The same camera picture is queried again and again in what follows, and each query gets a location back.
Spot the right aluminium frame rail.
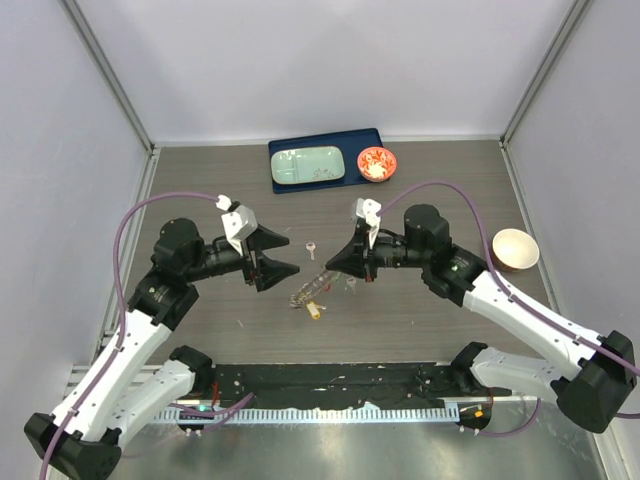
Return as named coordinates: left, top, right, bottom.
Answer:
left=502, top=1, right=597, bottom=320

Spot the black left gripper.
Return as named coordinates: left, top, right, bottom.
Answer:
left=184, top=222, right=299, bottom=290

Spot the white slotted cable duct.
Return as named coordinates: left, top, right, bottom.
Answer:
left=159, top=405, right=460, bottom=425

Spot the clear tagged key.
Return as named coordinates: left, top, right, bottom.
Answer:
left=346, top=277, right=357, bottom=293

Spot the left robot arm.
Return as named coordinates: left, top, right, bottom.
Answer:
left=24, top=208, right=299, bottom=479

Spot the metal disc with keyrings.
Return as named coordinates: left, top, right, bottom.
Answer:
left=289, top=270, right=341, bottom=309

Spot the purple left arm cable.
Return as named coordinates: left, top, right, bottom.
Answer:
left=38, top=191, right=257, bottom=480

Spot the red white patterned bowl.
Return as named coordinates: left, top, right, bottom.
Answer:
left=356, top=147, right=398, bottom=183

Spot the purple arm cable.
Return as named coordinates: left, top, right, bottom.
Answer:
left=377, top=180, right=640, bottom=441
left=38, top=191, right=257, bottom=480

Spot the cream brown bowl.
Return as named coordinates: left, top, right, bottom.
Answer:
left=490, top=228, right=540, bottom=272

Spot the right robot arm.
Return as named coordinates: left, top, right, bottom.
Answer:
left=326, top=199, right=637, bottom=433

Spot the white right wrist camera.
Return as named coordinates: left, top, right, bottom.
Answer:
left=350, top=198, right=382, bottom=236

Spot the left aluminium frame rail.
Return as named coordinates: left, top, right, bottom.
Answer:
left=59, top=0, right=161, bottom=401

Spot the light green divided plate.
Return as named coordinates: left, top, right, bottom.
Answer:
left=270, top=146, right=346, bottom=186

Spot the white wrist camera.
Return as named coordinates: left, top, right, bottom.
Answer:
left=216, top=195, right=258, bottom=256
left=350, top=198, right=382, bottom=236

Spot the yellow tagged key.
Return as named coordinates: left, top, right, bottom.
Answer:
left=306, top=301, right=326, bottom=320

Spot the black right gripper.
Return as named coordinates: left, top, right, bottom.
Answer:
left=327, top=224, right=429, bottom=282

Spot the plain silver key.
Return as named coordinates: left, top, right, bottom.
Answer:
left=306, top=242, right=316, bottom=261

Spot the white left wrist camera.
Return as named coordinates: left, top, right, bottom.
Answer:
left=216, top=195, right=258, bottom=256

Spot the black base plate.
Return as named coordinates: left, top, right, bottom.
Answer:
left=187, top=362, right=511, bottom=410

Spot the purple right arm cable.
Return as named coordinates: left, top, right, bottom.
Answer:
left=377, top=180, right=640, bottom=441

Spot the aluminium frame rail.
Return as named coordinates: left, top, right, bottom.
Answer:
left=502, top=1, right=597, bottom=320
left=59, top=0, right=161, bottom=401

